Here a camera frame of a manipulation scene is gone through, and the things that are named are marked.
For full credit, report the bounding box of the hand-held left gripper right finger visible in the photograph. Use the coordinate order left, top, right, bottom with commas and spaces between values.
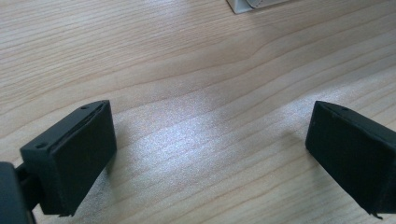
304, 100, 396, 220

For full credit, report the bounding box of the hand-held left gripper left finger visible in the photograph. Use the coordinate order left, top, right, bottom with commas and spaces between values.
20, 100, 118, 217

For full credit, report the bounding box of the white box with clear front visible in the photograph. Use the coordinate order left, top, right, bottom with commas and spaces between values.
225, 0, 291, 15

